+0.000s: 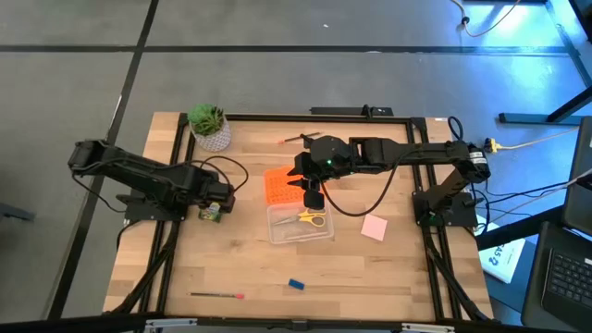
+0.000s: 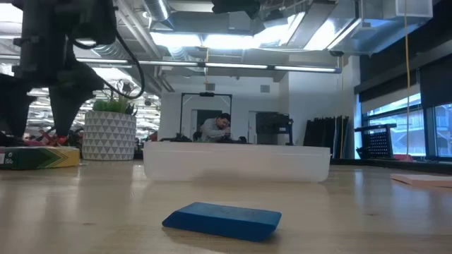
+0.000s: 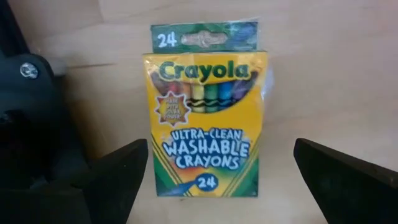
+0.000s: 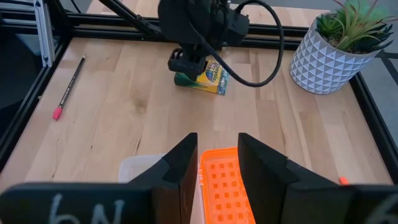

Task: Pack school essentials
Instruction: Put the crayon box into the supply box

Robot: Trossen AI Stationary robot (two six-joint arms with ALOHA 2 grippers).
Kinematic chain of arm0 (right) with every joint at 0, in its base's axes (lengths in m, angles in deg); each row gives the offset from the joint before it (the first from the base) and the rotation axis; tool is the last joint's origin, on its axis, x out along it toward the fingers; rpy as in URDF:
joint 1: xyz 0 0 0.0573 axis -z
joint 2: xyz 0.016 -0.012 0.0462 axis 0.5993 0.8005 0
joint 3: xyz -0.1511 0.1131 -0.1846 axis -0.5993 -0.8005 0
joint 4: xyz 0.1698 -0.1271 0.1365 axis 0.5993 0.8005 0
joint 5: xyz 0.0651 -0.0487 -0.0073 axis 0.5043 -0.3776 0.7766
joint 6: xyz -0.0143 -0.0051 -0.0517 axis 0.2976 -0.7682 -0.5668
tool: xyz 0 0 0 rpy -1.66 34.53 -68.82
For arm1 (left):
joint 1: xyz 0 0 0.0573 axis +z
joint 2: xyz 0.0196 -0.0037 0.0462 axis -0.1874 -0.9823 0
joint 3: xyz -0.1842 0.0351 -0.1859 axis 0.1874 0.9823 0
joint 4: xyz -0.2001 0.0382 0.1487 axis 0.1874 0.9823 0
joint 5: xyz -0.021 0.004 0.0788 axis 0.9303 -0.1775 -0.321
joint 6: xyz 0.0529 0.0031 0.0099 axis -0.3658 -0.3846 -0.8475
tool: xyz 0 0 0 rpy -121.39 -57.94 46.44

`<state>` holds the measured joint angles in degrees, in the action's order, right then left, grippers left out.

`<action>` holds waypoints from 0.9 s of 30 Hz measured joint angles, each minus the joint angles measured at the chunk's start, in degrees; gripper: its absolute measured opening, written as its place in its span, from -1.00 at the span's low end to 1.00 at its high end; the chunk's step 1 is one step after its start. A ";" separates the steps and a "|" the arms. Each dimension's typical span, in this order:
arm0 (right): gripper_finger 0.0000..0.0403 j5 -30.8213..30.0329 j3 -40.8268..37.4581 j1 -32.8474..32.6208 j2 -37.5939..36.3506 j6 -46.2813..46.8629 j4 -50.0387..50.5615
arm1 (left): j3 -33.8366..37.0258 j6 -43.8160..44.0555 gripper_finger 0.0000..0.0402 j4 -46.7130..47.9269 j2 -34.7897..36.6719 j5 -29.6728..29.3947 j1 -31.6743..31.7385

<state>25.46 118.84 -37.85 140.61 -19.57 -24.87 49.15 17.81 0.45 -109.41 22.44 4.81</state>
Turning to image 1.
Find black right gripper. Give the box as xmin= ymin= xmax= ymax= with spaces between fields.
xmin=287 ymin=133 xmax=353 ymax=191

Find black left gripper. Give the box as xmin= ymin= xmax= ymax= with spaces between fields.
xmin=196 ymin=171 xmax=237 ymax=215

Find green yellow crayon box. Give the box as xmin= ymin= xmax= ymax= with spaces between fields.
xmin=198 ymin=201 xmax=223 ymax=224

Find orange plastic box lid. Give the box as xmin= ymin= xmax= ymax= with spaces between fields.
xmin=263 ymin=165 xmax=309 ymax=206

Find dark pencil with red eraser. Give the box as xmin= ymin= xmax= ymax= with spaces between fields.
xmin=278 ymin=131 xmax=321 ymax=144

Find yellow handled scissors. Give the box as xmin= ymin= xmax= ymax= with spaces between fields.
xmin=272 ymin=207 xmax=327 ymax=228

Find pink sticky note pad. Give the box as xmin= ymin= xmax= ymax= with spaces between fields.
xmin=360 ymin=213 xmax=389 ymax=242

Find black pen with red cap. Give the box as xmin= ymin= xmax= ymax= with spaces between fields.
xmin=189 ymin=290 xmax=245 ymax=300

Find clear plastic pencil box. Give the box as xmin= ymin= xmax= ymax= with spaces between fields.
xmin=266 ymin=201 xmax=335 ymax=245

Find green plant in patterned pot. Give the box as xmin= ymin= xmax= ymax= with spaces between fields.
xmin=187 ymin=103 xmax=232 ymax=154

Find black horizontal bar with brackets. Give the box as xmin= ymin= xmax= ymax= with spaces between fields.
xmin=0 ymin=312 xmax=592 ymax=333

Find white box with blue print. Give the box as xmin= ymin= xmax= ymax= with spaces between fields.
xmin=478 ymin=221 xmax=527 ymax=285

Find black diagonal bar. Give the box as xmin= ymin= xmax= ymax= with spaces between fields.
xmin=475 ymin=205 xmax=568 ymax=251

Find dark laptop screen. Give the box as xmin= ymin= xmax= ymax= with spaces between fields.
xmin=562 ymin=115 xmax=592 ymax=237

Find black laptop keyboard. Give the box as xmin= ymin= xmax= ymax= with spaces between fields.
xmin=521 ymin=220 xmax=592 ymax=332

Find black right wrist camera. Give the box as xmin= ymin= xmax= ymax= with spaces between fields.
xmin=302 ymin=189 xmax=326 ymax=211

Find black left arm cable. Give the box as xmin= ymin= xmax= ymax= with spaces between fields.
xmin=187 ymin=154 xmax=250 ymax=195

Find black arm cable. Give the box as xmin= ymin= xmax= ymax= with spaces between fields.
xmin=187 ymin=154 xmax=250 ymax=195
xmin=318 ymin=152 xmax=408 ymax=217

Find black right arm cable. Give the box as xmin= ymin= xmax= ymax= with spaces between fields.
xmin=318 ymin=152 xmax=408 ymax=217

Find black aluminium table frame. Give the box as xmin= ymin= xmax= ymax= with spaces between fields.
xmin=104 ymin=113 xmax=496 ymax=325

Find black table-level camera mount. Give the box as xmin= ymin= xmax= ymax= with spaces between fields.
xmin=309 ymin=105 xmax=395 ymax=117

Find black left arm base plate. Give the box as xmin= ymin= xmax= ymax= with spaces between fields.
xmin=123 ymin=193 xmax=189 ymax=222

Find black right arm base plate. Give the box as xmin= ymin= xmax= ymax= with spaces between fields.
xmin=413 ymin=190 xmax=477 ymax=228

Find yellow cable with plug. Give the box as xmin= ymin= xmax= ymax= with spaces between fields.
xmin=484 ymin=127 xmax=579 ymax=154

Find beige floor cable with plug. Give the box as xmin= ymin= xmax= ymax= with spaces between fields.
xmin=450 ymin=0 xmax=522 ymax=39

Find black desk leg frame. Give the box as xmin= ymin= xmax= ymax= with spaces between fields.
xmin=498 ymin=0 xmax=592 ymax=126

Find white cable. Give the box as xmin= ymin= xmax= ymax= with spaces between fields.
xmin=475 ymin=168 xmax=592 ymax=218

